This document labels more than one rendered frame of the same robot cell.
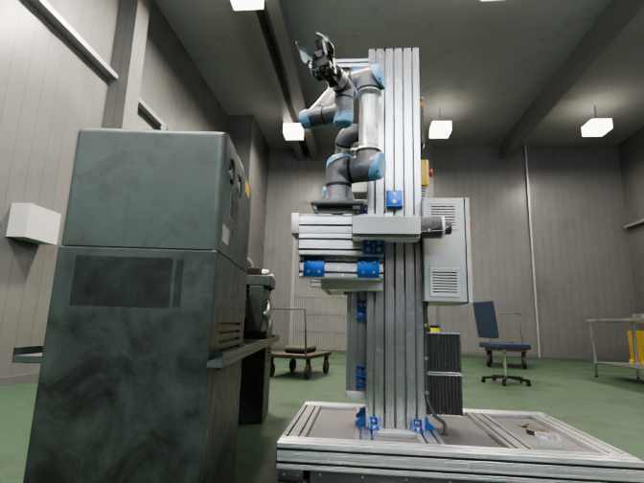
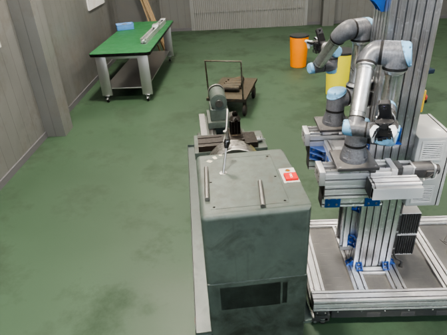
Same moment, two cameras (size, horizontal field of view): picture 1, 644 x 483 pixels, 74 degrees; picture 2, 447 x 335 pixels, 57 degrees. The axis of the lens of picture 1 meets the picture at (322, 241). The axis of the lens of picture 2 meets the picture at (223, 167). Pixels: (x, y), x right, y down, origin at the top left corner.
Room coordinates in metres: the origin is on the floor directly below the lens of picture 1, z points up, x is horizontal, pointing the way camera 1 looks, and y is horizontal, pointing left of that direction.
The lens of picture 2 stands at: (-0.13, 0.76, 2.28)
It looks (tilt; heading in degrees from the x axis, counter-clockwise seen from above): 30 degrees down; 357
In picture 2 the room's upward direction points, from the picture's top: 3 degrees counter-clockwise
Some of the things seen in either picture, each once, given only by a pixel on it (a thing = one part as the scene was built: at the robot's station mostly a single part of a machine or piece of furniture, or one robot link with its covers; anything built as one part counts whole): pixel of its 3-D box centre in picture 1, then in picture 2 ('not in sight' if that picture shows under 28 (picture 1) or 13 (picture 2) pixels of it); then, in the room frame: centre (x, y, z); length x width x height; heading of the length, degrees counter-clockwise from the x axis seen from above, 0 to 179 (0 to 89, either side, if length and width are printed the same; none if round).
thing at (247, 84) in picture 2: (299, 341); (232, 79); (5.69, 0.25, 0.42); 1.06 x 0.61 x 0.83; 165
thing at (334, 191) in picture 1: (338, 195); (354, 150); (1.81, -0.07, 1.21); 0.15 x 0.15 x 0.10
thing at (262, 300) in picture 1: (261, 309); not in sight; (2.62, 0.36, 0.73); 0.27 x 0.12 x 0.27; 1
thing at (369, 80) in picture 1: (368, 123); (389, 96); (1.75, -0.19, 1.54); 0.15 x 0.12 x 0.55; 63
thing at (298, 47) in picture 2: not in sight; (298, 50); (7.52, -1.19, 0.29); 0.35 x 0.35 x 0.58
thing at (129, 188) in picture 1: (175, 210); (247, 209); (1.56, 0.56, 1.06); 0.59 x 0.48 x 0.39; 1
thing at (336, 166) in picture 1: (340, 171); (358, 131); (1.81, -0.07, 1.33); 0.13 x 0.12 x 0.14; 63
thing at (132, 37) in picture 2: not in sight; (138, 54); (7.43, 1.78, 0.46); 2.56 x 1.01 x 0.92; 174
